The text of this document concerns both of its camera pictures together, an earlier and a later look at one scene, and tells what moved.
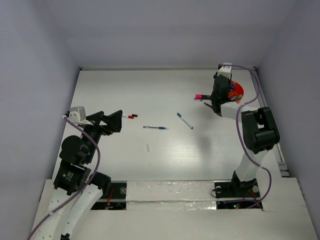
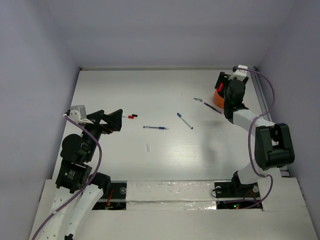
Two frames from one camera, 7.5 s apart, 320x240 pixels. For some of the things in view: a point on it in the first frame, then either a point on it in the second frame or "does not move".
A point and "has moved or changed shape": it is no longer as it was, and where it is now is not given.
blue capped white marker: (180, 116) does not move
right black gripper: (217, 75) → (245, 81)
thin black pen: (205, 103) does not move
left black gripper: (114, 120) does not move
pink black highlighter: (200, 96) has moved or changed shape
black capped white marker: (129, 114) does not move
